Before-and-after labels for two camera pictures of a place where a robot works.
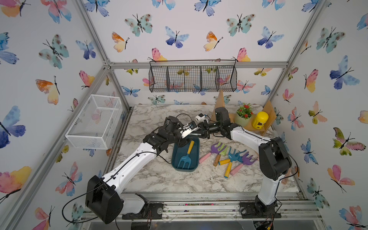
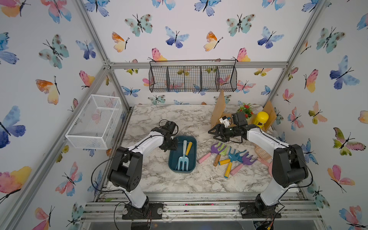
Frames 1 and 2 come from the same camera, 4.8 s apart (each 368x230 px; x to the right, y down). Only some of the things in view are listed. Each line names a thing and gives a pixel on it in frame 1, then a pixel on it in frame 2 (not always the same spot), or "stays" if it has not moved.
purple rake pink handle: x=213 y=150 stays
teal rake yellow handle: x=233 y=157 stays
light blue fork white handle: x=186 y=132 to x=183 y=158
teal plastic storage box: x=186 y=158 stays
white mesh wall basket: x=91 y=128 stays
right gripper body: x=212 y=128 to x=229 y=132
